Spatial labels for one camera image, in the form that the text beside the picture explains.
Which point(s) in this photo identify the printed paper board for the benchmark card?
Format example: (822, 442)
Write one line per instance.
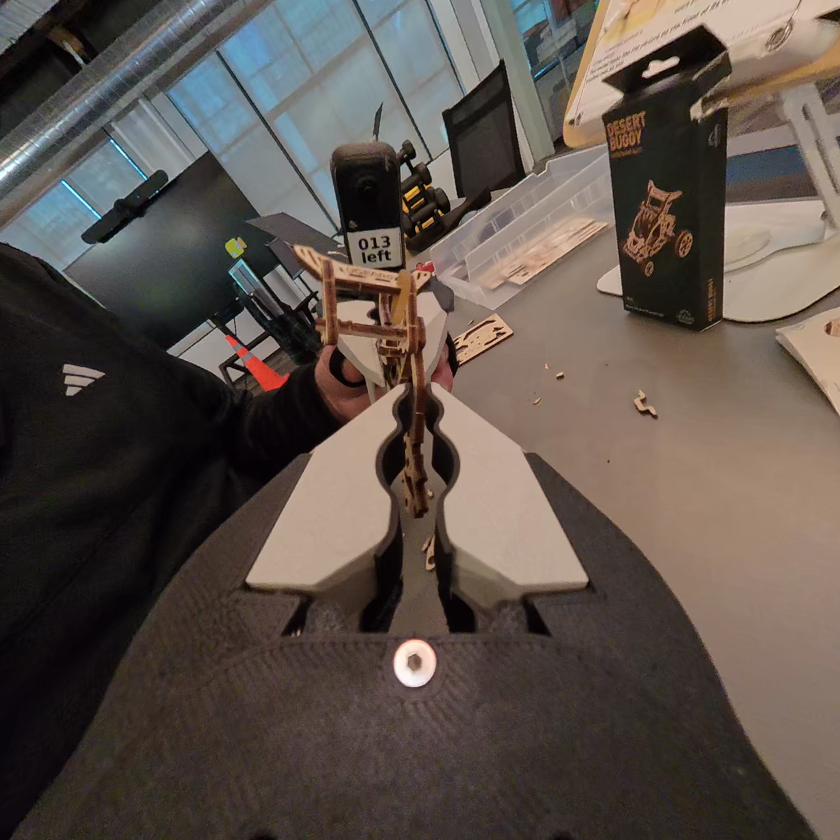
(630, 52)

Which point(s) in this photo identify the wavy wooden scrap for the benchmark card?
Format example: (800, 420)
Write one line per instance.
(645, 403)

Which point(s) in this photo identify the wooden scrap piece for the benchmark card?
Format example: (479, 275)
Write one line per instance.
(430, 554)

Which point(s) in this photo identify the wooden part sheet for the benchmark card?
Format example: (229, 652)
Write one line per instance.
(482, 338)

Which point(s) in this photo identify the black office chair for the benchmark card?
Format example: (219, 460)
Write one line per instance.
(482, 144)

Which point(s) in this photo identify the person's left forearm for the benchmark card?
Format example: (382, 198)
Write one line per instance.
(282, 413)

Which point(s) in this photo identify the orange traffic cone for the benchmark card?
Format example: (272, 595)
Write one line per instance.
(259, 367)

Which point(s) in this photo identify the instruction booklet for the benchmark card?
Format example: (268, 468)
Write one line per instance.
(814, 361)

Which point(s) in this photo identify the clear plastic bin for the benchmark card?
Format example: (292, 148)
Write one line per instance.
(518, 203)

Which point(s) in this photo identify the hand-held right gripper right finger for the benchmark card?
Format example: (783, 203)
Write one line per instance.
(512, 525)

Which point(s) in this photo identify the black screen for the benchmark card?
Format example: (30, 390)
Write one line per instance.
(170, 249)

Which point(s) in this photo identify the person's black jacket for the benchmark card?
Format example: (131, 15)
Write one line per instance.
(98, 492)

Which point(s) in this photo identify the silver air duct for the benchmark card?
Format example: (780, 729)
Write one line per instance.
(98, 85)

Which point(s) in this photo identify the wooden model frame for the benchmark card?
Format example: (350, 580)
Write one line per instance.
(358, 275)

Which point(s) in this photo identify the black camera bar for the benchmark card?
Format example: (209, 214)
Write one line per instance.
(124, 207)

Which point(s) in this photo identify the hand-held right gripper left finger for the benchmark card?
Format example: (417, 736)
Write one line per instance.
(321, 525)

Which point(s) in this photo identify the wooden part sheets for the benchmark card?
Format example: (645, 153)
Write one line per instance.
(544, 253)

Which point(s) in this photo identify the person's left hand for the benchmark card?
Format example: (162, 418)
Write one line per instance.
(334, 397)

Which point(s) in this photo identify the black model kit box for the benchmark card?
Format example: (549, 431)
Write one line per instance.
(663, 197)

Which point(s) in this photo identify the white stand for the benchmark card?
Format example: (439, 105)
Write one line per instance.
(781, 249)

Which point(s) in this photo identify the black dumbbell rack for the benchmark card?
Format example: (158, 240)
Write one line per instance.
(423, 197)

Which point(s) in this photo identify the black mesh chair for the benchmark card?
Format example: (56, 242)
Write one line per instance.
(275, 315)

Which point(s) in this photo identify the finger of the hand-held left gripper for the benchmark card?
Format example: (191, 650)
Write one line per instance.
(361, 348)
(434, 334)

